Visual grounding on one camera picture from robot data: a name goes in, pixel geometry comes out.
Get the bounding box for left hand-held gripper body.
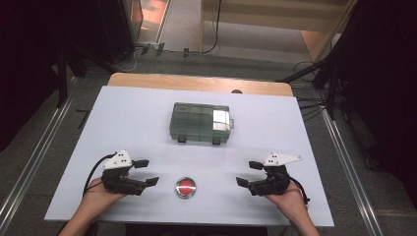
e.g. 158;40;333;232
99;148;148;197

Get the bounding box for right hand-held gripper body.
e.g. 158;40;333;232
248;152;303;197

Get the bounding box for grey transparent compartment box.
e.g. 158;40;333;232
168;101;235;146

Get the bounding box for person's right hand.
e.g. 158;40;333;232
264;182;312;224

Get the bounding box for white board sheet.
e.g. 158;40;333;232
43;86;335;228

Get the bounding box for wooden table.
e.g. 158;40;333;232
107;72;294;97

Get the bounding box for black slanted stand leg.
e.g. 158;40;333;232
276;57;332;84

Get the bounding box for black upright stand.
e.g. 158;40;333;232
56;48;71;109

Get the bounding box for black curtain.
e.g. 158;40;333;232
0;0;134;152
328;0;417;206

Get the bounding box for light wooden shelf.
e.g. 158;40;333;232
200;0;358;63

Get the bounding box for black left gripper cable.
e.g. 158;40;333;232
83;151;118;198

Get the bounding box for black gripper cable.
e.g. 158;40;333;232
83;151;118;198
288;176;311;206

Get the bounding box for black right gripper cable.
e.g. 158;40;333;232
288;176;311;206

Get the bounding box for metal floor rail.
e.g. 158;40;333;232
321;107;385;236
0;96;75;227

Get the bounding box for black floor cables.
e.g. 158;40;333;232
294;94;328;122

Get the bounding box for white floor cable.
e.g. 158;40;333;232
112;48;139;74

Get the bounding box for black hanging cable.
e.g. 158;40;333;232
183;0;223;55

